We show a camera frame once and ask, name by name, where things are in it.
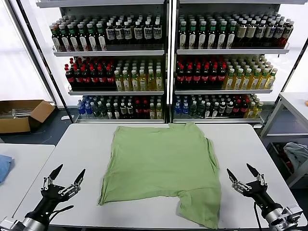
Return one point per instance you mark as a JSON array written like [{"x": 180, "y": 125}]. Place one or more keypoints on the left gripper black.
[{"x": 51, "y": 197}]

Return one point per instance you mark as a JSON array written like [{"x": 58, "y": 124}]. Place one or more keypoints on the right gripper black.
[{"x": 262, "y": 197}]

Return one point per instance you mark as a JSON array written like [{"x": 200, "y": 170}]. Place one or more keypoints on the light green t-shirt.
[{"x": 156, "y": 163}]

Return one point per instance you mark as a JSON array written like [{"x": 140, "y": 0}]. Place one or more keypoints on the dark storage bin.
[{"x": 276, "y": 156}]

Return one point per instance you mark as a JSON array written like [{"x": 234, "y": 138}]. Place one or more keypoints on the red fabric item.
[{"x": 289, "y": 165}]

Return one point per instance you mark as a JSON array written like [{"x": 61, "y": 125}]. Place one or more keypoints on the grey crumpled cloth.
[{"x": 297, "y": 154}]

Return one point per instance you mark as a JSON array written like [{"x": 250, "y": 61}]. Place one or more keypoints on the small white floor object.
[{"x": 64, "y": 117}]

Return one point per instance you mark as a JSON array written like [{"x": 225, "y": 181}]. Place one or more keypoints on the blue folded cloth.
[{"x": 4, "y": 168}]

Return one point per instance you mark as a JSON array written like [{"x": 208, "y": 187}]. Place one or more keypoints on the yellow drink bottle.
[
  {"x": 126, "y": 81},
  {"x": 143, "y": 81},
  {"x": 159, "y": 81},
  {"x": 152, "y": 111},
  {"x": 134, "y": 81},
  {"x": 238, "y": 80},
  {"x": 229, "y": 80},
  {"x": 271, "y": 80},
  {"x": 151, "y": 81},
  {"x": 258, "y": 110},
  {"x": 263, "y": 80},
  {"x": 118, "y": 81},
  {"x": 255, "y": 80},
  {"x": 247, "y": 80},
  {"x": 251, "y": 111},
  {"x": 159, "y": 111}
]

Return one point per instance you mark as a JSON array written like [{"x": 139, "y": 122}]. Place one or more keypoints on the red cap cola bottle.
[
  {"x": 237, "y": 109},
  {"x": 77, "y": 78},
  {"x": 221, "y": 77},
  {"x": 145, "y": 110},
  {"x": 69, "y": 78},
  {"x": 188, "y": 77},
  {"x": 93, "y": 78},
  {"x": 180, "y": 77},
  {"x": 213, "y": 77},
  {"x": 205, "y": 77},
  {"x": 197, "y": 77},
  {"x": 85, "y": 78},
  {"x": 110, "y": 78},
  {"x": 138, "y": 110},
  {"x": 102, "y": 78},
  {"x": 244, "y": 109}
]

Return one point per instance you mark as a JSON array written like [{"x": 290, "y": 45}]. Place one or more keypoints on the white cap dark bottle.
[
  {"x": 222, "y": 110},
  {"x": 208, "y": 110},
  {"x": 123, "y": 110},
  {"x": 109, "y": 111},
  {"x": 215, "y": 110},
  {"x": 116, "y": 111},
  {"x": 229, "y": 109},
  {"x": 130, "y": 110}
]

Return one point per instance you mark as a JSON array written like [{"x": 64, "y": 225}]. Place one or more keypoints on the blue water bottle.
[
  {"x": 177, "y": 108},
  {"x": 81, "y": 109},
  {"x": 88, "y": 109},
  {"x": 185, "y": 108}
]

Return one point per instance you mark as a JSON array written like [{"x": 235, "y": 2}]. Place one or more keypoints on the dark green drink bottle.
[
  {"x": 96, "y": 110},
  {"x": 102, "y": 110},
  {"x": 193, "y": 110}
]

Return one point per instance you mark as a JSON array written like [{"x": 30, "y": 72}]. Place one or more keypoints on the brown cardboard box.
[{"x": 14, "y": 125}]

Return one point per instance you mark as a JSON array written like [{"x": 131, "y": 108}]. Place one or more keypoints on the clear plastic packs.
[{"x": 21, "y": 112}]

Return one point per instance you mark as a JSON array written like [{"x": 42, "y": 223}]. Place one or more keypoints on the white metal drink shelf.
[
  {"x": 108, "y": 53},
  {"x": 228, "y": 51}
]

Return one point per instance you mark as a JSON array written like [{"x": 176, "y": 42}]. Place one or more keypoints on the green cap dark tea bottle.
[
  {"x": 222, "y": 37},
  {"x": 65, "y": 41},
  {"x": 202, "y": 37},
  {"x": 212, "y": 37},
  {"x": 192, "y": 37},
  {"x": 183, "y": 37},
  {"x": 83, "y": 41},
  {"x": 92, "y": 41},
  {"x": 102, "y": 41},
  {"x": 231, "y": 37},
  {"x": 73, "y": 41},
  {"x": 56, "y": 41}
]

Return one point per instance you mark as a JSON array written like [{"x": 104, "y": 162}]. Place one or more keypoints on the beige label dark bottle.
[
  {"x": 241, "y": 32},
  {"x": 251, "y": 32}
]

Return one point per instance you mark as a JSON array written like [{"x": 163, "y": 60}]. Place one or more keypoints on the blue white label dark bottle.
[
  {"x": 157, "y": 32},
  {"x": 127, "y": 33},
  {"x": 110, "y": 33},
  {"x": 287, "y": 33},
  {"x": 138, "y": 33},
  {"x": 119, "y": 33},
  {"x": 148, "y": 33},
  {"x": 279, "y": 33},
  {"x": 261, "y": 32},
  {"x": 270, "y": 32}
]

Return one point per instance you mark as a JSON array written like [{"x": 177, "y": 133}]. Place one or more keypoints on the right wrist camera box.
[{"x": 294, "y": 211}]

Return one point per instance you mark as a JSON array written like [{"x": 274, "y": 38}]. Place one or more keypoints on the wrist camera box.
[
  {"x": 6, "y": 225},
  {"x": 294, "y": 211}
]

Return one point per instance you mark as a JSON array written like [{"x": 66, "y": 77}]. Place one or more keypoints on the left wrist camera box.
[{"x": 6, "y": 225}]

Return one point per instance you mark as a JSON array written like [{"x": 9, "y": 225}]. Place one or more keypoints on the white metal frame table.
[{"x": 288, "y": 98}]

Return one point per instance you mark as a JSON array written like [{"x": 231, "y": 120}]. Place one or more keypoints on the black slanted frame post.
[
  {"x": 290, "y": 72},
  {"x": 37, "y": 48}
]

